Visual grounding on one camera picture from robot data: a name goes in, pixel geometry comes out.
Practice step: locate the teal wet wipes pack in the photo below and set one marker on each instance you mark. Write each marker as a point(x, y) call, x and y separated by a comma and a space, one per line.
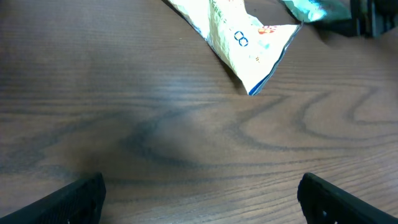
point(309, 11)

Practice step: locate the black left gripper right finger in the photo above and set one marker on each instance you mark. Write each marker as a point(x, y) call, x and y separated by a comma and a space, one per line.
point(325, 203)

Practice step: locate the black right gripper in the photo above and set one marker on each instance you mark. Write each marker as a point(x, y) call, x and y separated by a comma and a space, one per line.
point(373, 18)

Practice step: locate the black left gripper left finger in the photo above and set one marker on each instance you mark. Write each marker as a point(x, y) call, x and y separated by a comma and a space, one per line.
point(79, 202)

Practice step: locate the yellow snack bag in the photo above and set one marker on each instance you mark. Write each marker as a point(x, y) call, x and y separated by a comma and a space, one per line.
point(251, 49)

